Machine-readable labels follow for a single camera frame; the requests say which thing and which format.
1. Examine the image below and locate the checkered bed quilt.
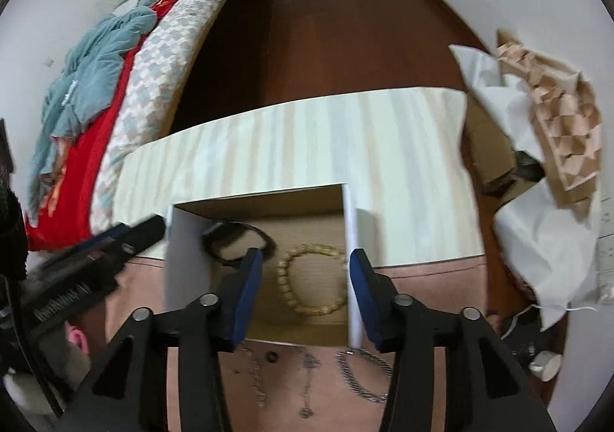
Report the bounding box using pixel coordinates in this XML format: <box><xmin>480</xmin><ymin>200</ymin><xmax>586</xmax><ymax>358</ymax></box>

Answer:
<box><xmin>85</xmin><ymin>0</ymin><xmax>226</xmax><ymax>234</ymax></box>

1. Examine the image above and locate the wooden bead bracelet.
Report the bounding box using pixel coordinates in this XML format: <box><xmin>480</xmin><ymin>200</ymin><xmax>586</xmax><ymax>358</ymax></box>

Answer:
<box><xmin>276</xmin><ymin>243</ymin><xmax>350</xmax><ymax>317</ymax></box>

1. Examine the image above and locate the white round cup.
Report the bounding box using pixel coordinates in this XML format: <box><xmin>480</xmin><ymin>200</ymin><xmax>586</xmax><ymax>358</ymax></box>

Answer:
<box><xmin>529</xmin><ymin>350</ymin><xmax>562</xmax><ymax>382</ymax></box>

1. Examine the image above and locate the striped pastel table cloth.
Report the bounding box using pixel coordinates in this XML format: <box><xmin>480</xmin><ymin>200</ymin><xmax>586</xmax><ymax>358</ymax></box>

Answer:
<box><xmin>112</xmin><ymin>87</ymin><xmax>484</xmax><ymax>266</ymax></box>

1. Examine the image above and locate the brown cardboard box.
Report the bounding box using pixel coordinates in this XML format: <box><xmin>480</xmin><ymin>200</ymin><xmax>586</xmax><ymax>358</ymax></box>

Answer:
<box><xmin>465</xmin><ymin>93</ymin><xmax>545</xmax><ymax>208</ymax></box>

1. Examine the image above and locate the crystal silver bracelet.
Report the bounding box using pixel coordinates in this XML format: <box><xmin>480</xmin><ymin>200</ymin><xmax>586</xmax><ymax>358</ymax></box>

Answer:
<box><xmin>239</xmin><ymin>341</ymin><xmax>267</xmax><ymax>409</ymax></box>

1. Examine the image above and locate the red blanket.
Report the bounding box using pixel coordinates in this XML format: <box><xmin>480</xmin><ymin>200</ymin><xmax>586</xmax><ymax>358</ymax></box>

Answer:
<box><xmin>25</xmin><ymin>3</ymin><xmax>161</xmax><ymax>250</ymax></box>

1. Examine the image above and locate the teal blue blanket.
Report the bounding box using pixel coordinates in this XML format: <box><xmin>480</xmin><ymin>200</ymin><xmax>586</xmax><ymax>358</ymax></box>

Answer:
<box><xmin>26</xmin><ymin>0</ymin><xmax>158</xmax><ymax>225</ymax></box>

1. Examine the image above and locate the pink suede table cloth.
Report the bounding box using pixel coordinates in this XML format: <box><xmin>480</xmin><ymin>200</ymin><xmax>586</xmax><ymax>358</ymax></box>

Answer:
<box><xmin>74</xmin><ymin>256</ymin><xmax>487</xmax><ymax>431</ymax></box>

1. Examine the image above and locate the thick silver chain bracelet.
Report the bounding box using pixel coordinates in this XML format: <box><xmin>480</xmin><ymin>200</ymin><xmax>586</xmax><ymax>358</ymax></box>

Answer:
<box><xmin>335</xmin><ymin>346</ymin><xmax>394</xmax><ymax>404</ymax></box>

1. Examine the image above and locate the black smart watch band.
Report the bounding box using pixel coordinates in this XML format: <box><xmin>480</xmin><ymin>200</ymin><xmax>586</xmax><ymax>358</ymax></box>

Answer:
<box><xmin>201</xmin><ymin>219</ymin><xmax>277</xmax><ymax>269</ymax></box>

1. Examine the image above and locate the thin pendant chain necklace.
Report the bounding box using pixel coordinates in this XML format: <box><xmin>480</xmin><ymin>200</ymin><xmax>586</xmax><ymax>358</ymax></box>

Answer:
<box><xmin>296</xmin><ymin>346</ymin><xmax>322</xmax><ymax>420</ymax></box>

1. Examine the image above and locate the white cardboard box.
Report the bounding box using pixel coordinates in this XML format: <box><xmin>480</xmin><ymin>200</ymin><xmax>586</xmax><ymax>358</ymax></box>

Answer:
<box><xmin>164</xmin><ymin>184</ymin><xmax>363</xmax><ymax>347</ymax></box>

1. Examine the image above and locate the geometric beige patterned cloth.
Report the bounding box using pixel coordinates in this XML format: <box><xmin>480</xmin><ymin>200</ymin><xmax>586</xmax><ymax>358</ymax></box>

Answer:
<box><xmin>497</xmin><ymin>29</ymin><xmax>602</xmax><ymax>220</ymax></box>

